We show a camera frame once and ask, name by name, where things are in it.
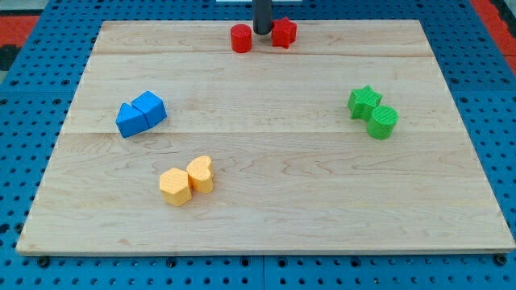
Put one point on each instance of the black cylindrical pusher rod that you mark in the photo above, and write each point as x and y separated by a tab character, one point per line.
262	16

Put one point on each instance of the red star block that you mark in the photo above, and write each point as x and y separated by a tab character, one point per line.
284	32

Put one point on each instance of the green star block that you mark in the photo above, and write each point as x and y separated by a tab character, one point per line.
363	101

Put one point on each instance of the red cylinder block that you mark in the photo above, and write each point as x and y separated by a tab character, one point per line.
241	38

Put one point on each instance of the blue cube block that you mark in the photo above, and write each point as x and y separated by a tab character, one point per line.
151	106

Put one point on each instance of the light wooden board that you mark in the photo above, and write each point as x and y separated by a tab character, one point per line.
293	173

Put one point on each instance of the green cylinder block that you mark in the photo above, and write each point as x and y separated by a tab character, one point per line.
382	122

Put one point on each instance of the yellow heart block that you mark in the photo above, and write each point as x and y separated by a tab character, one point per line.
200	171

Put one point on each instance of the blue triangle block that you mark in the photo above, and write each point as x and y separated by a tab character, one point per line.
130	121

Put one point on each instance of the yellow hexagon block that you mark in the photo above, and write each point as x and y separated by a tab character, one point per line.
175	187

